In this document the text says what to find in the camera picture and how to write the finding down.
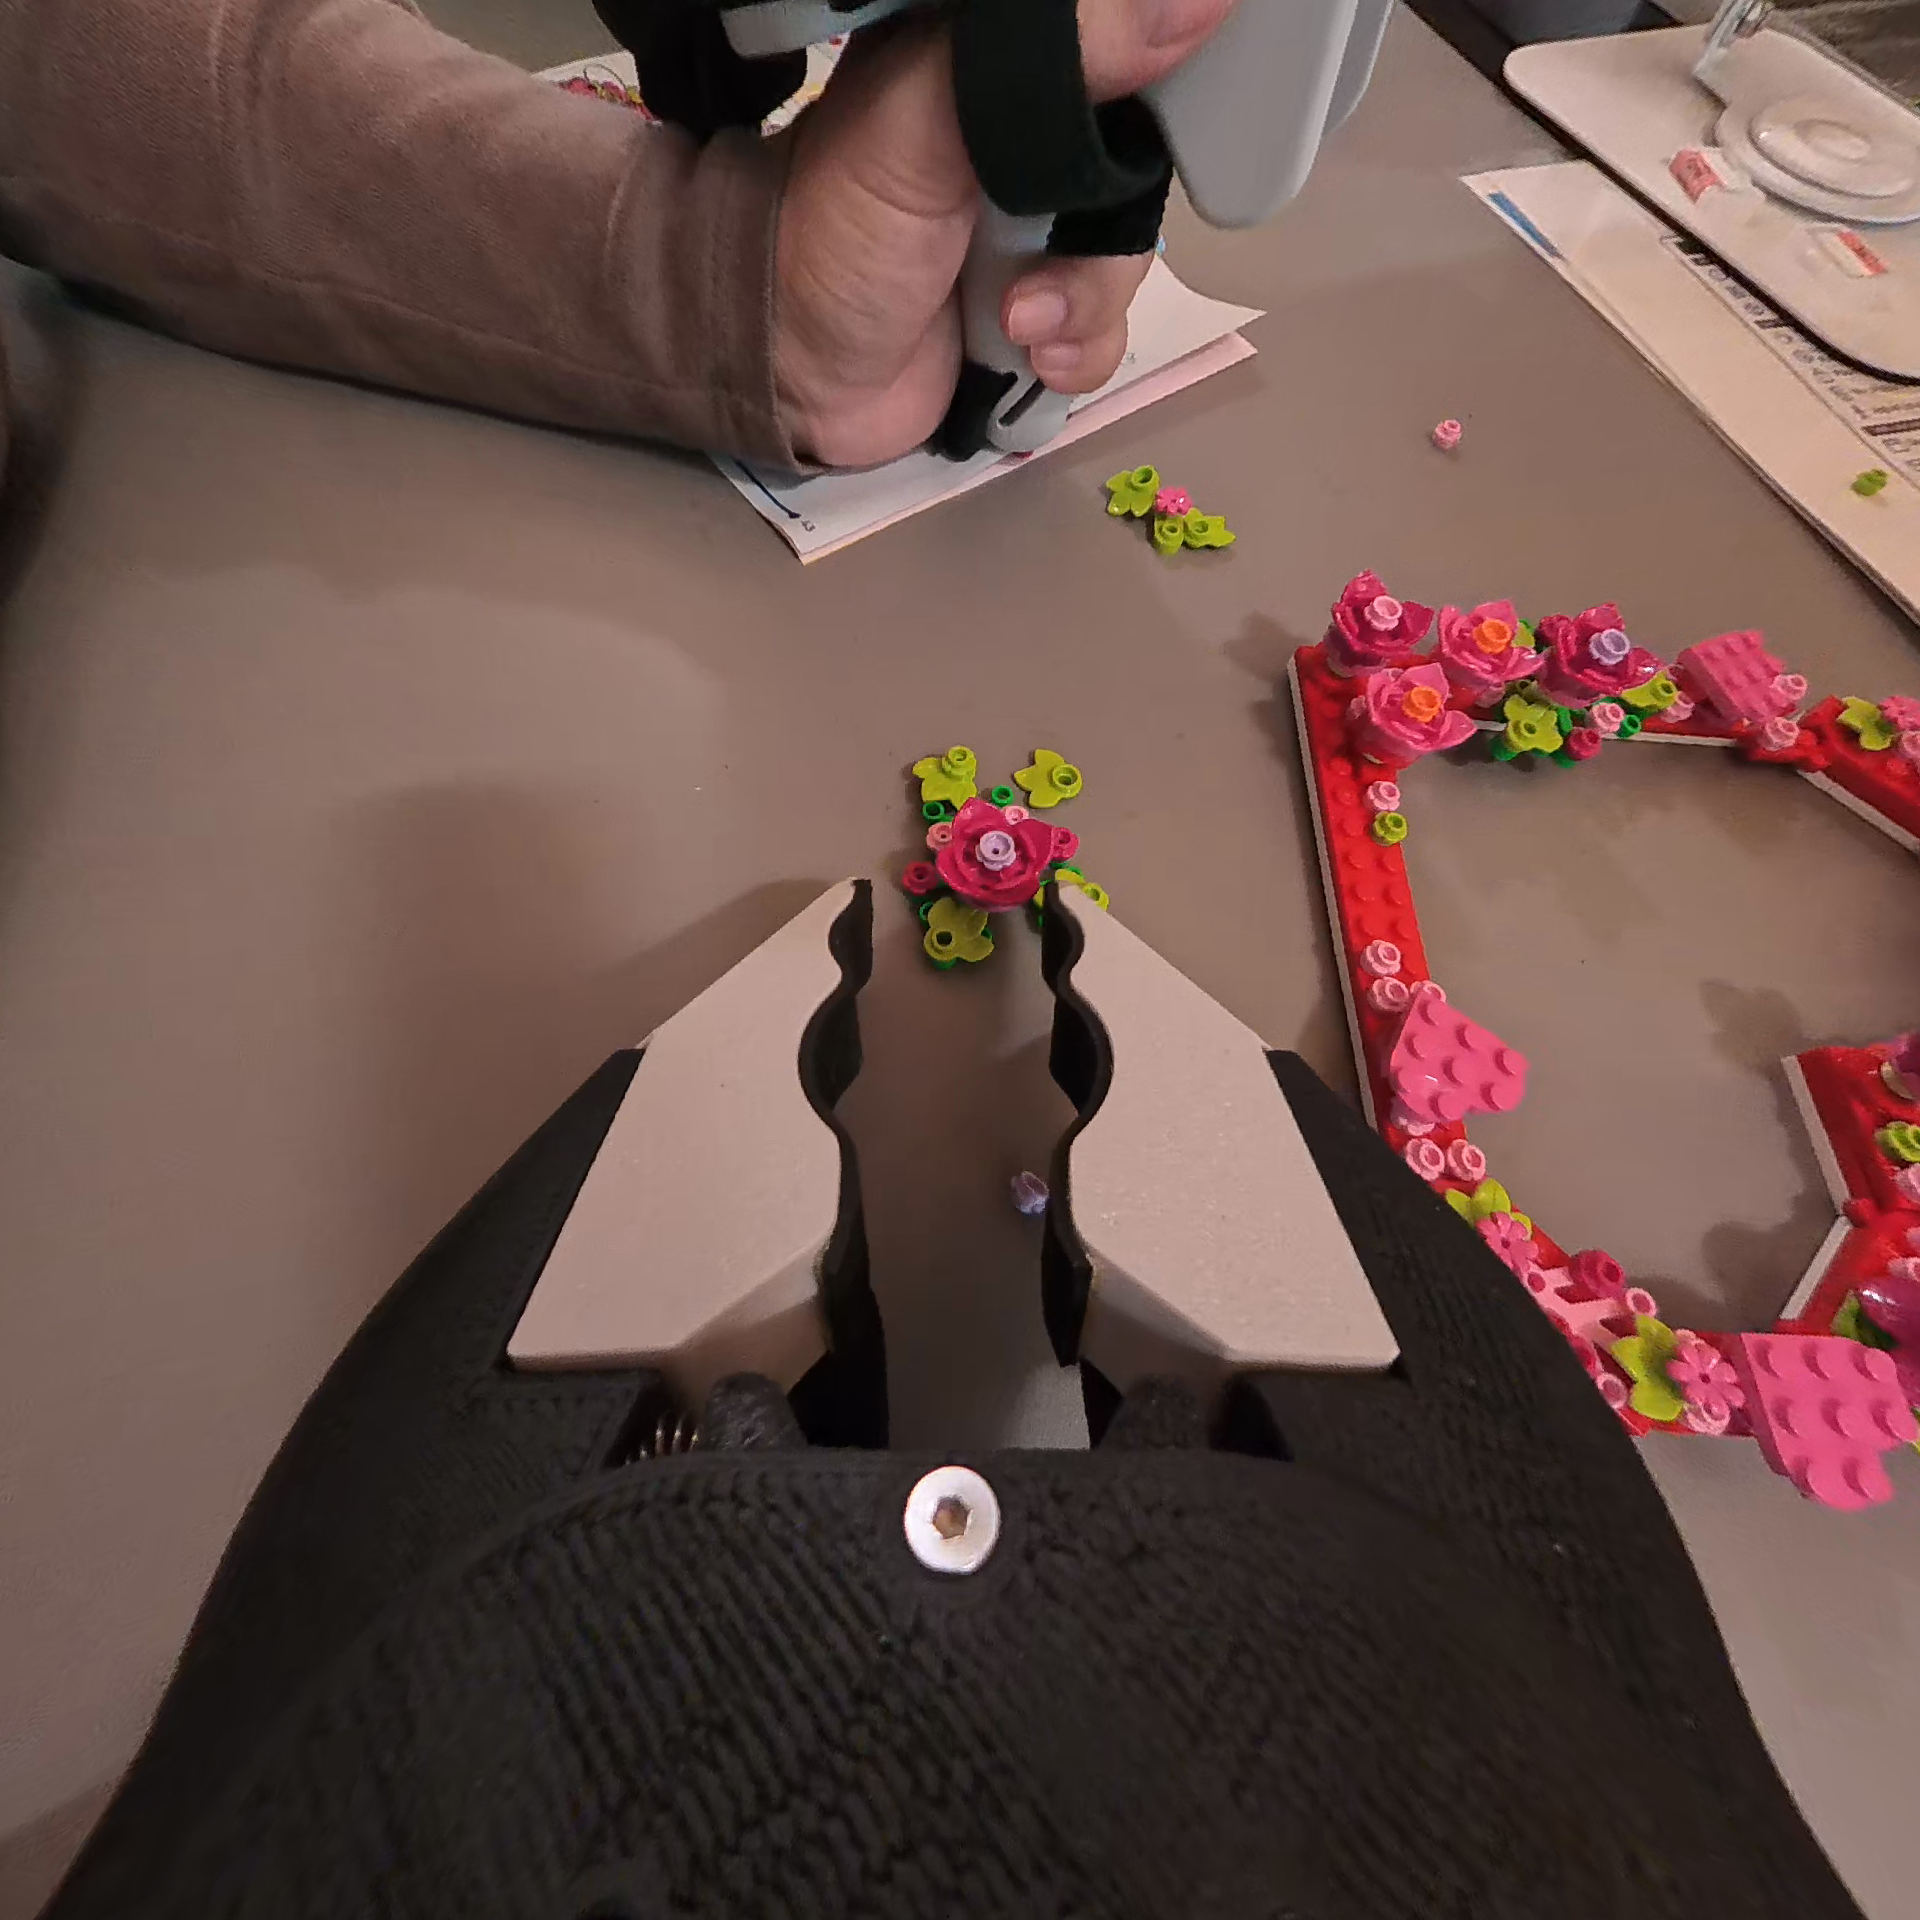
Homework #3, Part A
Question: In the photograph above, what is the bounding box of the person's left forearm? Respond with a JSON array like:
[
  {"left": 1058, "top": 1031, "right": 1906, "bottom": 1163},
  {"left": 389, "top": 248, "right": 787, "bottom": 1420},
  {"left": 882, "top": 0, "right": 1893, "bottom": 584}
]
[{"left": 0, "top": 0, "right": 820, "bottom": 473}]

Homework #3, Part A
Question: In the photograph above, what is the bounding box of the green leaves pink flower cluster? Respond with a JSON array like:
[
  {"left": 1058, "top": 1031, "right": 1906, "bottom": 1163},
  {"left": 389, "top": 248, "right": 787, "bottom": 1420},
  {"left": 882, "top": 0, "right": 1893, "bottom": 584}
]
[{"left": 1105, "top": 463, "right": 1239, "bottom": 558}]

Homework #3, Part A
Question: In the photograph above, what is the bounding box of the white plastic blister pack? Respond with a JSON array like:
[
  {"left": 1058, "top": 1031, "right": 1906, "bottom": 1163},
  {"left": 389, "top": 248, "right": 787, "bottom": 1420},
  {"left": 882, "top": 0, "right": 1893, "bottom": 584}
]
[{"left": 1502, "top": 0, "right": 1920, "bottom": 382}]

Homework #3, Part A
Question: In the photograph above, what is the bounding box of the person's left hand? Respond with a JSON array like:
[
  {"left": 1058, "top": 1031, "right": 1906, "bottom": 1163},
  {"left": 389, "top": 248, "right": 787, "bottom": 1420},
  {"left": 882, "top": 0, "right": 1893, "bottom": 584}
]
[{"left": 772, "top": 0, "right": 1248, "bottom": 469}]

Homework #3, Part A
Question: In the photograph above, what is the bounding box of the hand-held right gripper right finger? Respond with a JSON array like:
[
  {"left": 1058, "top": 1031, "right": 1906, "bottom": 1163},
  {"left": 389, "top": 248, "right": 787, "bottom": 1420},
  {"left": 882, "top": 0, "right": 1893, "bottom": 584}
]
[{"left": 1042, "top": 881, "right": 1402, "bottom": 1380}]

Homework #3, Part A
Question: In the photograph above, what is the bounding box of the red lego heart flower wreath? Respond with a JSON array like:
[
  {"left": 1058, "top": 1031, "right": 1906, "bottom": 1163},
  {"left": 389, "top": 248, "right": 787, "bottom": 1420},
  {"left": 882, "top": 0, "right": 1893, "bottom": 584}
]
[{"left": 1287, "top": 565, "right": 1920, "bottom": 1511}]

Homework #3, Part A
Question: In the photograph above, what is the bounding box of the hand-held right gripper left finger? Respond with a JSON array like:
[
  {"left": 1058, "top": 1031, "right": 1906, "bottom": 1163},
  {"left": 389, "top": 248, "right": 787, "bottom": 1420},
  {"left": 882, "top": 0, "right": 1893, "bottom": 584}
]
[{"left": 506, "top": 876, "right": 891, "bottom": 1420}]

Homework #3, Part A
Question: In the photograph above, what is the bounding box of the white instruction booklet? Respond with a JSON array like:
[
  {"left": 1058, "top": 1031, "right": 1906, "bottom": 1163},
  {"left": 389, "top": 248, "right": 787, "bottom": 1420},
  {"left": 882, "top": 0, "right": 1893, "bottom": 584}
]
[{"left": 533, "top": 43, "right": 1266, "bottom": 565}]

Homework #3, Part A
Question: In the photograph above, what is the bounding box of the magenta lego rose leaf cluster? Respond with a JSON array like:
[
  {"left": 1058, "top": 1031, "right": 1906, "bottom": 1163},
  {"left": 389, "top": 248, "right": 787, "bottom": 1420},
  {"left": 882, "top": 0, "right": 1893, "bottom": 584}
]
[{"left": 901, "top": 744, "right": 1115, "bottom": 972}]

